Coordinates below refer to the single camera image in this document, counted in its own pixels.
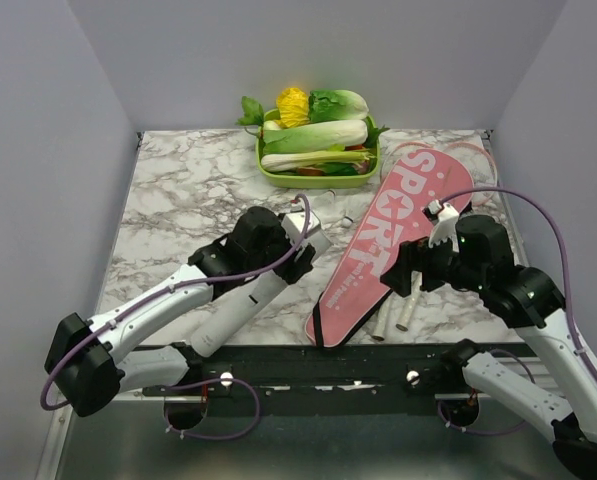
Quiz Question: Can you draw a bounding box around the green vegetable basket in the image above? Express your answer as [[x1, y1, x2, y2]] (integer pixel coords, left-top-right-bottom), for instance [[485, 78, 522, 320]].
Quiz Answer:
[[255, 110, 387, 189]]

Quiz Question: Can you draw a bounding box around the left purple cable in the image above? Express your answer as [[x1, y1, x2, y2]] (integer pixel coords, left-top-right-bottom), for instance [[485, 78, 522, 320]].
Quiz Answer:
[[38, 193, 312, 441]]

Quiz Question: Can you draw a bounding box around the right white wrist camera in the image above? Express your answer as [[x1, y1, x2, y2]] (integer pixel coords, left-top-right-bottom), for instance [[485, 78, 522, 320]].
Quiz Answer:
[[423, 200, 460, 248]]

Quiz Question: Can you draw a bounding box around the white shuttlecock tube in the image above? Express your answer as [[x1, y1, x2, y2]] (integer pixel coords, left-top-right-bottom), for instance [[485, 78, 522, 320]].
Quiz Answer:
[[190, 232, 332, 357]]

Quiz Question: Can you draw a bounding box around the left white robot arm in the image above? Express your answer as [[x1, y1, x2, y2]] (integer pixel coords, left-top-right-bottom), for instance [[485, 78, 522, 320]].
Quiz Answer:
[[44, 196, 328, 417]]

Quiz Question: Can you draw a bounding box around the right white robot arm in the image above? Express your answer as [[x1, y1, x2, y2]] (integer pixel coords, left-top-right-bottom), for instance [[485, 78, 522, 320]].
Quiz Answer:
[[380, 215, 597, 479]]

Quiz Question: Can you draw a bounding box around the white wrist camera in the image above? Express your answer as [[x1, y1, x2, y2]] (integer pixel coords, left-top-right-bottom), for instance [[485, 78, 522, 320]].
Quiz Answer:
[[423, 200, 460, 248], [281, 211, 322, 245]]

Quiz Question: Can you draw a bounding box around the purple cable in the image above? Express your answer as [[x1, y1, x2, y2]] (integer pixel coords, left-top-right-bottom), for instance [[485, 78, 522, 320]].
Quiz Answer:
[[38, 193, 312, 441], [427, 185, 597, 436]]

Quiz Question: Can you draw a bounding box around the pink racket bag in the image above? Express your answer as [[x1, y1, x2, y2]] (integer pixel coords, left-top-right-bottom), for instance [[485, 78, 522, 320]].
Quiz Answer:
[[305, 148, 473, 348]]

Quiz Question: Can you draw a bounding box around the white shuttlecock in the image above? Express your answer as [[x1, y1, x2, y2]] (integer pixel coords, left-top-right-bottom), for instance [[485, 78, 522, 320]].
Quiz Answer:
[[310, 189, 336, 208], [331, 197, 358, 229]]

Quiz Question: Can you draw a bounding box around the yellow leafy vegetable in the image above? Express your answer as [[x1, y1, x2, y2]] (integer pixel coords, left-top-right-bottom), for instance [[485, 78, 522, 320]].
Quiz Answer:
[[276, 87, 309, 128]]

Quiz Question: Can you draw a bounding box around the white green napa cabbage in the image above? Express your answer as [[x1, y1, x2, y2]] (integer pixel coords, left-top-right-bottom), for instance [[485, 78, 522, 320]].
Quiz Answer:
[[262, 120, 368, 155]]

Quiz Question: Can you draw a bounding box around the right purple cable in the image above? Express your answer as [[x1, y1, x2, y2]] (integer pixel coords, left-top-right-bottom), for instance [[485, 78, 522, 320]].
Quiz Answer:
[[427, 185, 597, 436]]

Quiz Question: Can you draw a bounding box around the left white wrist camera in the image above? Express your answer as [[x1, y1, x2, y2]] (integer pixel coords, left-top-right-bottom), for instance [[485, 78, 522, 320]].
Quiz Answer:
[[281, 211, 322, 245]]

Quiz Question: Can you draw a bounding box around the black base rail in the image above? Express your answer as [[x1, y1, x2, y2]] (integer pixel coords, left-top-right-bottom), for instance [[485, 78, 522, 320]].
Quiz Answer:
[[121, 342, 468, 416]]

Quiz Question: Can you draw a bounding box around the dark green lettuce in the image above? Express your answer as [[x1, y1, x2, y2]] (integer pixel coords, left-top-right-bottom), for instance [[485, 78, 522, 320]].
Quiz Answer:
[[308, 89, 369, 123]]

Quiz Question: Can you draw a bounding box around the white green celery stalk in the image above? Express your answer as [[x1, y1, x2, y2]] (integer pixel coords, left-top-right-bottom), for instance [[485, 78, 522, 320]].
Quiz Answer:
[[260, 150, 376, 173]]

